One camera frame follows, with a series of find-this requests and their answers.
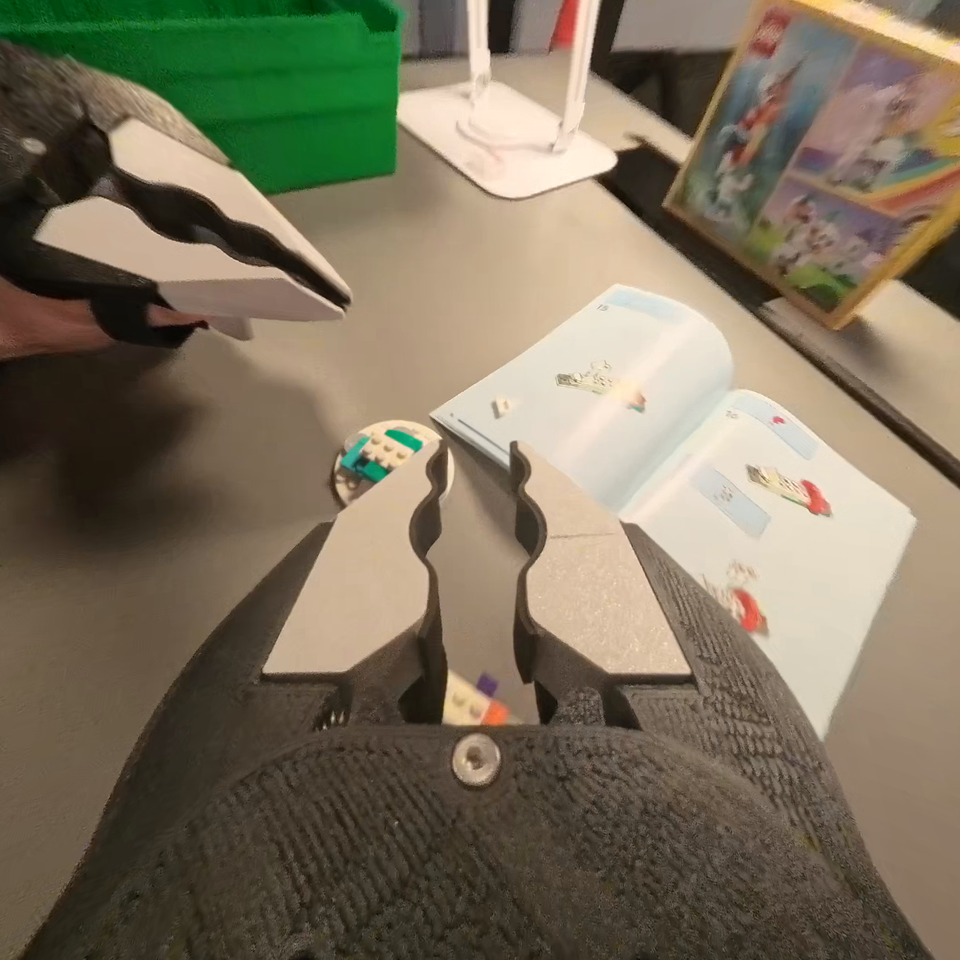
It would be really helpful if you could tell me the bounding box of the round white lego plate assembly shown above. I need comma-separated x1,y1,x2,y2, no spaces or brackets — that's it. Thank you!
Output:
332,420,455,519

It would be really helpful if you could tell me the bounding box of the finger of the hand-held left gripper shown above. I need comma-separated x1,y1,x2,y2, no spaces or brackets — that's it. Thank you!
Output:
108,117,354,307
33,196,348,342

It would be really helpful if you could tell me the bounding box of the person's left hand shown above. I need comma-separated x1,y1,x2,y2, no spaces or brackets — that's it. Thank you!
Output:
0,277,207,363

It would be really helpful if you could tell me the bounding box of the open lego instruction booklet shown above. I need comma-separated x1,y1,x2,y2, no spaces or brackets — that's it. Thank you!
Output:
429,283,918,740

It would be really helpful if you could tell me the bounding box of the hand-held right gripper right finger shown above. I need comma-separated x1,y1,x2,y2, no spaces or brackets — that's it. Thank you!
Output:
510,441,693,688

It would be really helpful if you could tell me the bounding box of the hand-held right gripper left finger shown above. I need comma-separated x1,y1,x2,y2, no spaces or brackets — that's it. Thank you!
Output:
262,442,451,723

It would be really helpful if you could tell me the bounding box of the white stand with wooden board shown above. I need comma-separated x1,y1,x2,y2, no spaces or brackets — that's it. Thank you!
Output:
396,0,618,201

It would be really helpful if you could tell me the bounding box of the long white lego assembly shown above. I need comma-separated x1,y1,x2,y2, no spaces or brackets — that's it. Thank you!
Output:
442,669,526,726

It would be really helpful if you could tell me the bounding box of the green plastic bin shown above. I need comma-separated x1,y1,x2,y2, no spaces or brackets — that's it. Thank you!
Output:
0,0,406,195

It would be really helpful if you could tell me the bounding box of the yellow lego set box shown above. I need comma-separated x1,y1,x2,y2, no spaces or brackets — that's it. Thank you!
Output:
663,0,960,331

